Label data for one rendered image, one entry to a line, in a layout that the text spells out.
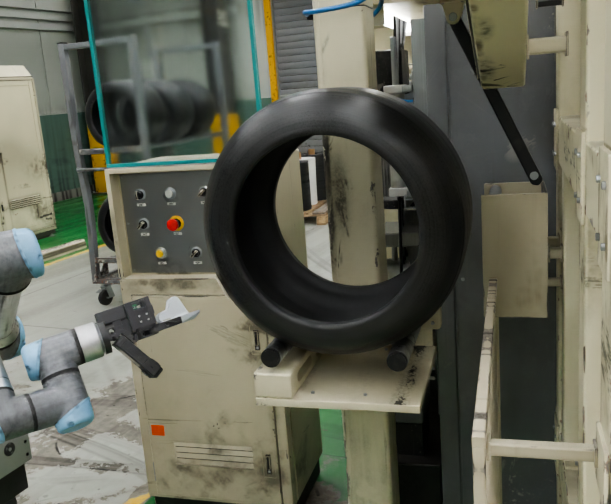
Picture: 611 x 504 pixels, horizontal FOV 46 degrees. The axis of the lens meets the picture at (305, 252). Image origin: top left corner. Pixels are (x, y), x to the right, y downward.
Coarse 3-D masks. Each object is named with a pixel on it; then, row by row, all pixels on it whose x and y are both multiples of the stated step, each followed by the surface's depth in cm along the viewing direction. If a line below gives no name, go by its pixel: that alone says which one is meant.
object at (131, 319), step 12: (144, 300) 149; (108, 312) 148; (120, 312) 149; (132, 312) 148; (144, 312) 150; (108, 324) 148; (120, 324) 149; (132, 324) 148; (144, 324) 150; (108, 336) 146; (132, 336) 149; (144, 336) 148; (108, 348) 146
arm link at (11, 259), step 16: (0, 240) 156; (16, 240) 157; (32, 240) 159; (0, 256) 155; (16, 256) 156; (32, 256) 159; (0, 272) 155; (16, 272) 158; (32, 272) 160; (0, 288) 161; (16, 288) 163; (0, 304) 170; (16, 304) 174; (0, 320) 176; (16, 320) 190; (0, 336) 183; (16, 336) 188; (0, 352) 187; (16, 352) 192
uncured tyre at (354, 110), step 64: (256, 128) 148; (320, 128) 143; (384, 128) 141; (256, 192) 179; (448, 192) 142; (256, 256) 180; (448, 256) 144; (256, 320) 159; (320, 320) 175; (384, 320) 149
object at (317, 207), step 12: (300, 156) 847; (312, 156) 866; (300, 168) 798; (312, 168) 844; (312, 180) 845; (324, 180) 877; (312, 192) 847; (324, 192) 879; (312, 204) 850; (324, 204) 847; (312, 216) 798; (324, 216) 795
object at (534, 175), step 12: (456, 24) 161; (456, 36) 161; (468, 36) 161; (468, 48) 161; (468, 60) 162; (480, 84) 162; (492, 96) 162; (504, 108) 162; (504, 120) 163; (516, 132) 163; (516, 144) 163; (528, 156) 163; (528, 168) 164; (540, 180) 164
